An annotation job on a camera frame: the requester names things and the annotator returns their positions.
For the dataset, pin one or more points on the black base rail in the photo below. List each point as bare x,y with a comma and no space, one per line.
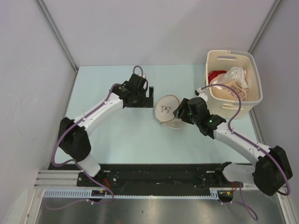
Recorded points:
159,180

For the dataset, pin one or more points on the pile of bras in basket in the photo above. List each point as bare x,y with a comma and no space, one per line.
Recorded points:
234,78

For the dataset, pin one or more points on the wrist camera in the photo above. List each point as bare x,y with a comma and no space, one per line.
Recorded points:
143,77
200,93

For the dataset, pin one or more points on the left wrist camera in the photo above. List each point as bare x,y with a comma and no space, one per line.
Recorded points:
143,77

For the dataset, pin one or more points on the cream plastic basket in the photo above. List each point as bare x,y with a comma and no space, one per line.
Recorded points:
225,60

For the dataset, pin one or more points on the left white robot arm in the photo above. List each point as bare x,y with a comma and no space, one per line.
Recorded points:
73,136

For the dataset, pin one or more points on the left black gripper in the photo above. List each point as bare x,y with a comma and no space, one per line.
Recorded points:
146,102

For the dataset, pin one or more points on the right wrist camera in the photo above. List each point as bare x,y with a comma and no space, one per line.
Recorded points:
200,93

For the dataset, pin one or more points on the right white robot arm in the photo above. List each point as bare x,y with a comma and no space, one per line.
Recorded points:
269,168

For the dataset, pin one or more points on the white slotted cable duct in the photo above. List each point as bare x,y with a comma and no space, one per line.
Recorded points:
74,193

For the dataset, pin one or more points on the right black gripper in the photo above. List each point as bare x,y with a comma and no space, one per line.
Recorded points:
178,112

